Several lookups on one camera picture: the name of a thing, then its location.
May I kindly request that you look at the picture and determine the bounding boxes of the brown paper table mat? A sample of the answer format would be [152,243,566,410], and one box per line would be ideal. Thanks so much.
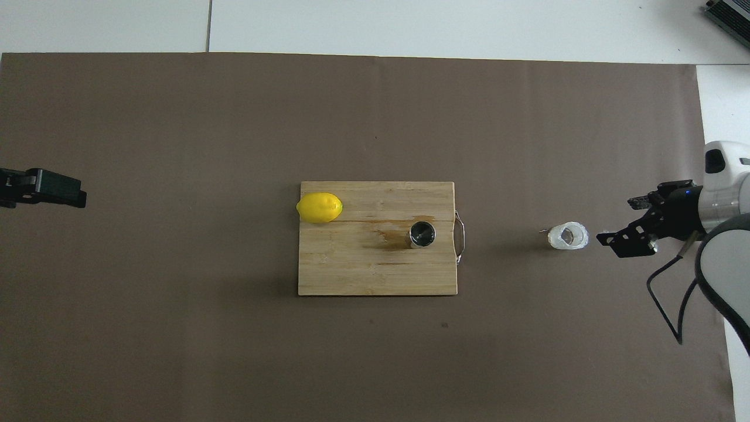
[0,52,737,422]

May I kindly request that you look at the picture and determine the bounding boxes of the metal cutting board handle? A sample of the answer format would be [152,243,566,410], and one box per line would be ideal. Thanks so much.
[454,210,467,264]

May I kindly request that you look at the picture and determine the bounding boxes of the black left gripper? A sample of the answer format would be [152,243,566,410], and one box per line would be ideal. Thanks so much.
[0,167,88,208]

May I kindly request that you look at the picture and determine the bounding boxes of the yellow lemon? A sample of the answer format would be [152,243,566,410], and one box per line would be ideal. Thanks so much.
[296,192,343,224]

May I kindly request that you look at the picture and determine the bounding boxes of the small clear cup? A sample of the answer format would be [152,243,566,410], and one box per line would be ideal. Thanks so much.
[547,220,589,251]

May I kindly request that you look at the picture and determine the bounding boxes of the steel double jigger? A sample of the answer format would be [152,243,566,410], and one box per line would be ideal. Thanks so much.
[408,220,437,250]

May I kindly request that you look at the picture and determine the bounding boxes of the wooden cutting board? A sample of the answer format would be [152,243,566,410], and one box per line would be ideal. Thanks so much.
[298,181,458,296]

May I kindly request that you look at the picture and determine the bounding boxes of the grey ribbed metal device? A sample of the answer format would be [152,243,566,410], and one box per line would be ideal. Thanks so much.
[702,0,750,50]

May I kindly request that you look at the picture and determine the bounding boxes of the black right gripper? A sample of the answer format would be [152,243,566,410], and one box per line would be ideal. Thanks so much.
[596,183,705,259]

